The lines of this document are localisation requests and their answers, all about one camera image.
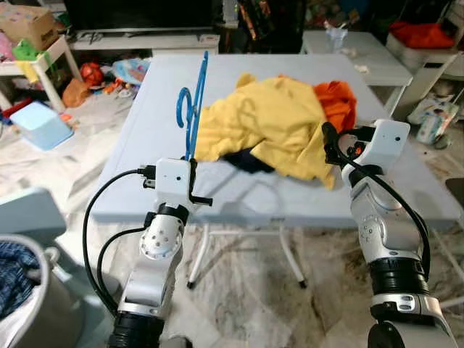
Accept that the grey laundry basket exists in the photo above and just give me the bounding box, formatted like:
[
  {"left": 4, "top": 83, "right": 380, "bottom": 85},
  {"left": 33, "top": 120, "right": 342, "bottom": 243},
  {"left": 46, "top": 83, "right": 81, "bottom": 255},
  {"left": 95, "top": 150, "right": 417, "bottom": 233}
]
[{"left": 0, "top": 233, "right": 84, "bottom": 348}]

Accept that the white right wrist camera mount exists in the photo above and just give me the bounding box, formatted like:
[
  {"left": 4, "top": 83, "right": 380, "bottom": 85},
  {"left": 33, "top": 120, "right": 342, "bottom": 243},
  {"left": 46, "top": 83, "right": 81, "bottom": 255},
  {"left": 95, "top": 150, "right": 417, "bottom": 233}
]
[{"left": 360, "top": 120, "right": 411, "bottom": 171}]

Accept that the blue patterned bag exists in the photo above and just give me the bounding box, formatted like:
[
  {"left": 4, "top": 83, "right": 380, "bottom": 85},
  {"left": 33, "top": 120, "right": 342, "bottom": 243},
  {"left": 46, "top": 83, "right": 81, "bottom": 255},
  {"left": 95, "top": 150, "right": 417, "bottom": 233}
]
[{"left": 112, "top": 58, "right": 149, "bottom": 86}]

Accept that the yellow shirt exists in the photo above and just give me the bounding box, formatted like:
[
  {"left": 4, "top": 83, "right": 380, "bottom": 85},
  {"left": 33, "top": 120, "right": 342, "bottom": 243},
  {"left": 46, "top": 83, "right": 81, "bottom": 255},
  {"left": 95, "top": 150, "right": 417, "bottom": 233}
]
[{"left": 194, "top": 72, "right": 338, "bottom": 191}]

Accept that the light blue plastic box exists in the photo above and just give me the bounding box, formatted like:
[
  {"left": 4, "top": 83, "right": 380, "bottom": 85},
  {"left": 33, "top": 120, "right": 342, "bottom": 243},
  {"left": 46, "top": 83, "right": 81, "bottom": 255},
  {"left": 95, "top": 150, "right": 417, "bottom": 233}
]
[{"left": 9, "top": 100, "right": 73, "bottom": 152}]

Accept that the cardboard box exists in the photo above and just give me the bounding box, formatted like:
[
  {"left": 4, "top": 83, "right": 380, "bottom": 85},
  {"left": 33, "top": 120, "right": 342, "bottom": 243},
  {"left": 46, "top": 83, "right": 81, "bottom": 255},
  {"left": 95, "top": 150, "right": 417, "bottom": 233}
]
[{"left": 0, "top": 4, "right": 59, "bottom": 50}]

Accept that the white television console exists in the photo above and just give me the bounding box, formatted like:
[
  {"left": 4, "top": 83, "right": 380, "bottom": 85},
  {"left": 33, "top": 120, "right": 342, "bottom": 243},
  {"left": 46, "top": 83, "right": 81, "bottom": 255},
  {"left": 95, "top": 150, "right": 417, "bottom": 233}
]
[{"left": 72, "top": 30, "right": 222, "bottom": 53}]

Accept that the blue plastic hanger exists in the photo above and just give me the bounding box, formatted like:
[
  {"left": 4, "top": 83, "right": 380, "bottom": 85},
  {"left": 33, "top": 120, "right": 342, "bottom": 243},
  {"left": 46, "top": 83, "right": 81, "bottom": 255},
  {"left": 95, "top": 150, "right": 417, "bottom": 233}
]
[{"left": 176, "top": 51, "right": 210, "bottom": 162}]

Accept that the green toy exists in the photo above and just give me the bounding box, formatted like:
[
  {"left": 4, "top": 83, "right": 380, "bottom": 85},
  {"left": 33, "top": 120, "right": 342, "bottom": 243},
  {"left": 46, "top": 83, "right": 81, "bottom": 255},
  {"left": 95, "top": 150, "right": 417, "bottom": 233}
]
[{"left": 11, "top": 38, "right": 41, "bottom": 62}]

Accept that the orange garment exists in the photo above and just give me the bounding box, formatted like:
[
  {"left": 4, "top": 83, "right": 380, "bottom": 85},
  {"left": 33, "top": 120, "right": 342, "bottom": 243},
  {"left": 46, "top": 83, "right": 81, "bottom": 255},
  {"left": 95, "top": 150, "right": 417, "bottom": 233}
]
[{"left": 313, "top": 80, "right": 357, "bottom": 133}]

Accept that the white folding table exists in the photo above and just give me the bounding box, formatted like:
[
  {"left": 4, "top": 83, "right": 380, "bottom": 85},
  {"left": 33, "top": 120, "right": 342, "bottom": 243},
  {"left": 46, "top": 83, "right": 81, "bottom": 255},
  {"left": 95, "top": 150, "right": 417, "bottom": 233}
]
[{"left": 91, "top": 52, "right": 463, "bottom": 225}]

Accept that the clear plastic cup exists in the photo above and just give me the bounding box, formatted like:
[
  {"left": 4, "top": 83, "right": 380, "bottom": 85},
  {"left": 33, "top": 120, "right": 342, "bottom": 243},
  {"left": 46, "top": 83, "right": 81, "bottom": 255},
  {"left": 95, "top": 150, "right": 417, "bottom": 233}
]
[{"left": 325, "top": 22, "right": 347, "bottom": 51}]

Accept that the short black left arm cable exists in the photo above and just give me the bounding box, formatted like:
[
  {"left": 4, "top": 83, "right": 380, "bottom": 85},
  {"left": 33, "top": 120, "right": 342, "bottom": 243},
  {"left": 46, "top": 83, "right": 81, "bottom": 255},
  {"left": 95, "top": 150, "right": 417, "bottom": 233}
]
[{"left": 96, "top": 226, "right": 149, "bottom": 305}]

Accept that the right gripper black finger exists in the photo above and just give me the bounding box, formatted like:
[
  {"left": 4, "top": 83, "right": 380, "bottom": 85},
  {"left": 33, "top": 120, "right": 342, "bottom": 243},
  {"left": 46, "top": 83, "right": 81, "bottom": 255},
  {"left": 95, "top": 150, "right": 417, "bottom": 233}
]
[{"left": 321, "top": 121, "right": 346, "bottom": 167}]

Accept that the yellow cloth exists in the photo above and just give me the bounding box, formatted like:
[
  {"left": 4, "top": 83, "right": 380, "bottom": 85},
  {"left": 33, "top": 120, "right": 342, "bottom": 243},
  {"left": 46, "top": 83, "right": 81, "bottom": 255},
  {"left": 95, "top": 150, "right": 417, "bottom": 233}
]
[{"left": 14, "top": 59, "right": 41, "bottom": 82}]

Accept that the navy garment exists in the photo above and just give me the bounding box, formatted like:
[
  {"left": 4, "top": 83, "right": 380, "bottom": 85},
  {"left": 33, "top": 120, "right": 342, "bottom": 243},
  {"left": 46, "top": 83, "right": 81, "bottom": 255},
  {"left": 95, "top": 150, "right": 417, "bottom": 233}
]
[{"left": 223, "top": 149, "right": 276, "bottom": 175}]

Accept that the white kids table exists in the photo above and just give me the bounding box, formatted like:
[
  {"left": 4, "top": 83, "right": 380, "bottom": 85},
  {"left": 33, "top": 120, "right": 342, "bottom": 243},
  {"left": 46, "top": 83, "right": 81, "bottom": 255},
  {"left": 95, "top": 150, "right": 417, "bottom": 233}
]
[{"left": 0, "top": 35, "right": 82, "bottom": 113}]

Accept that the light blue wooden chair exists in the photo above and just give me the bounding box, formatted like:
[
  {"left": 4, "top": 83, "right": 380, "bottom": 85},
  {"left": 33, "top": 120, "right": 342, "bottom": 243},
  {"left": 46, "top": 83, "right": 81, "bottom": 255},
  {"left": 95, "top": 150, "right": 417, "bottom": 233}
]
[{"left": 0, "top": 187, "right": 70, "bottom": 251}]

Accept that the small white table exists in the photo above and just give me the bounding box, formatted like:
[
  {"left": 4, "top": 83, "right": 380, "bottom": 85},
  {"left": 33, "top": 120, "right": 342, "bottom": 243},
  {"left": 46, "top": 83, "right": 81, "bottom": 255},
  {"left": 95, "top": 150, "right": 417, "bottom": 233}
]
[{"left": 301, "top": 29, "right": 414, "bottom": 120}]

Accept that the tall white bin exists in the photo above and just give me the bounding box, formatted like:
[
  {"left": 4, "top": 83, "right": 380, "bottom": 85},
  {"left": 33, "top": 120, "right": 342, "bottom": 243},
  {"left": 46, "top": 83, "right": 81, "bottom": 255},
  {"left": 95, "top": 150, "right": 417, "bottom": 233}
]
[{"left": 386, "top": 33, "right": 454, "bottom": 95}]

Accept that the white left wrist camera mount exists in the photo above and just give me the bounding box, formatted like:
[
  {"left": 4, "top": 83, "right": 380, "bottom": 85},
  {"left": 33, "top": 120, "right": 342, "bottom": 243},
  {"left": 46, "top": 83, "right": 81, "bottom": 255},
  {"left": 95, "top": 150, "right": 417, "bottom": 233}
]
[{"left": 154, "top": 158, "right": 194, "bottom": 211}]

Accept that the orange ball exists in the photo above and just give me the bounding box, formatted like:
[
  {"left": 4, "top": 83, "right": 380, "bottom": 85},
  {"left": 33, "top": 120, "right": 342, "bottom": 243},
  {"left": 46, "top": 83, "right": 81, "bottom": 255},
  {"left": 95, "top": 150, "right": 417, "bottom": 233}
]
[{"left": 80, "top": 62, "right": 104, "bottom": 88}]

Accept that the black television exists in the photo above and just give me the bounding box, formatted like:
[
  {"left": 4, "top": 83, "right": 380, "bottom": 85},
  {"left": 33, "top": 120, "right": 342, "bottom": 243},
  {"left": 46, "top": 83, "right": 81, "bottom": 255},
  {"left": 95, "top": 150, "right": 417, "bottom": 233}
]
[{"left": 64, "top": 0, "right": 215, "bottom": 33}]

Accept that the orange plastic bag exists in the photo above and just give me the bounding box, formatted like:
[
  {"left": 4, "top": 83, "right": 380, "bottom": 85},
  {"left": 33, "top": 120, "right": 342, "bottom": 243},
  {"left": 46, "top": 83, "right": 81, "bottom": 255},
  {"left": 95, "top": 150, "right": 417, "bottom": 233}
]
[{"left": 62, "top": 78, "right": 91, "bottom": 108}]

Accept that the red cloth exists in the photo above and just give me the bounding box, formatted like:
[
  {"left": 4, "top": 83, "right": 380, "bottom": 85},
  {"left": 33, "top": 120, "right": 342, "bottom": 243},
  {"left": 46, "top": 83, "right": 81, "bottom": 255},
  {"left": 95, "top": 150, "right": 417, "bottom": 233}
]
[{"left": 390, "top": 20, "right": 454, "bottom": 50}]

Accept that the tissue pack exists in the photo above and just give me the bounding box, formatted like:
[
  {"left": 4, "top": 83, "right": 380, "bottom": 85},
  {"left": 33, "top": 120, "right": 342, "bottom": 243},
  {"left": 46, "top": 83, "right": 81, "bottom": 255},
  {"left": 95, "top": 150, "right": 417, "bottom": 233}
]
[{"left": 407, "top": 98, "right": 450, "bottom": 146}]

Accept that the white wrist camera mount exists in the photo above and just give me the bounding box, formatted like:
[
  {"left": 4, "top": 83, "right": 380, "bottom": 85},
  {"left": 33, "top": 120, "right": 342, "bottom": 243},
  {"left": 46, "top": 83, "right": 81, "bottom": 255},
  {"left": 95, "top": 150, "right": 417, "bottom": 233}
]
[
  {"left": 154, "top": 158, "right": 194, "bottom": 211},
  {"left": 360, "top": 120, "right": 411, "bottom": 171}
]

